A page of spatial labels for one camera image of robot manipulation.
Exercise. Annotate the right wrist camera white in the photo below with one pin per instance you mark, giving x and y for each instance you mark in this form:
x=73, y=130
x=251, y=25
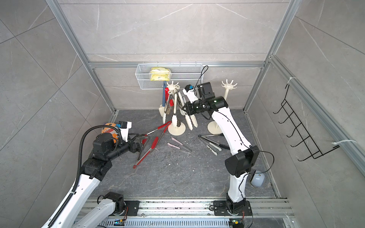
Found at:
x=189, y=91

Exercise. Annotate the red silicone tip tongs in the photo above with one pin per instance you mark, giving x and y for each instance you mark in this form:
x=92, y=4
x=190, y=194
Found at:
x=153, y=146

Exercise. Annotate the pink tip small tongs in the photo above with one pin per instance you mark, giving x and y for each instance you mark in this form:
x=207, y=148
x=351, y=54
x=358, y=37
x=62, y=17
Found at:
x=180, y=146

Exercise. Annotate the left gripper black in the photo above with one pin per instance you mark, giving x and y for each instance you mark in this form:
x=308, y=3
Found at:
x=138, y=148

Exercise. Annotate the white wire mesh basket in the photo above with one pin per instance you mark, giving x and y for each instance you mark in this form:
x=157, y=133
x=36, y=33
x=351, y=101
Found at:
x=184, y=74

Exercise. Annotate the blue handle cream tongs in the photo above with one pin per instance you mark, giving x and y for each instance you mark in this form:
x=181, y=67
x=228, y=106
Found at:
x=162, y=107

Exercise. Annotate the black wall hook rack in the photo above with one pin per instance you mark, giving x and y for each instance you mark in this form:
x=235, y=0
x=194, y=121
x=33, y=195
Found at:
x=300, y=130

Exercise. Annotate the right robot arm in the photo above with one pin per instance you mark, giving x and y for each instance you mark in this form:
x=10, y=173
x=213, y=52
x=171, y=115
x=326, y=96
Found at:
x=244, y=155

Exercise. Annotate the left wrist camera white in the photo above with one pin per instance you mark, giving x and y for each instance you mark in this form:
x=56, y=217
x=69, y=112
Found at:
x=124, y=127

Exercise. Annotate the small grey round speaker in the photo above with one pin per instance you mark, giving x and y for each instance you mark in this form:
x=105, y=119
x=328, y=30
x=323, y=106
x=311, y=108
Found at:
x=257, y=179

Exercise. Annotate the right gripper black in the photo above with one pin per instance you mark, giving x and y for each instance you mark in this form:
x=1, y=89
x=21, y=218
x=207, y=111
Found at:
x=188, y=109

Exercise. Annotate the red handle steel tongs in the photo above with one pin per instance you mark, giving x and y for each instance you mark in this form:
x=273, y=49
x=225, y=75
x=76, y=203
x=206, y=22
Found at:
x=158, y=128
x=169, y=94

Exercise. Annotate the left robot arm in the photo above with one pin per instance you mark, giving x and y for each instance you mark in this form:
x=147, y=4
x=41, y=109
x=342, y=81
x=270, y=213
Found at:
x=90, y=173

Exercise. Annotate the yellow packet in basket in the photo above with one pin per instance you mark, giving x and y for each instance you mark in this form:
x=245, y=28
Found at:
x=160, y=74

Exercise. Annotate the black tip steel tongs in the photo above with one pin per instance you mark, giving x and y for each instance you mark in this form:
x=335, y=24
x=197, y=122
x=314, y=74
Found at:
x=208, y=138

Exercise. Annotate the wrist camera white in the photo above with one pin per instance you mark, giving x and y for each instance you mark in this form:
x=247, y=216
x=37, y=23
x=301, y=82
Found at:
x=124, y=127
x=189, y=91

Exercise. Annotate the wide cream handle tongs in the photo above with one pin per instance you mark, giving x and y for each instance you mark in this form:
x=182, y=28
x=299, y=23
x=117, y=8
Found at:
x=191, y=121

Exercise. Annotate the orange shark plush toy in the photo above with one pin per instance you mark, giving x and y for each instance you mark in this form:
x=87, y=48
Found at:
x=110, y=130

